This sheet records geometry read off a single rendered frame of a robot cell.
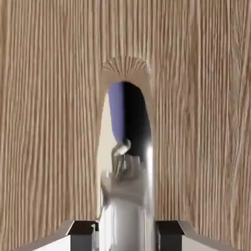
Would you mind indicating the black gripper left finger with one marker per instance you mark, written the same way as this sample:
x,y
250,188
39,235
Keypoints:
x,y
81,234

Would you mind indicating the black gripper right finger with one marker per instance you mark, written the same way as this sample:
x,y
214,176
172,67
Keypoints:
x,y
170,234

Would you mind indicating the light wood drawer front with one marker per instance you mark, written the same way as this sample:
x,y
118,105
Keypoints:
x,y
49,117

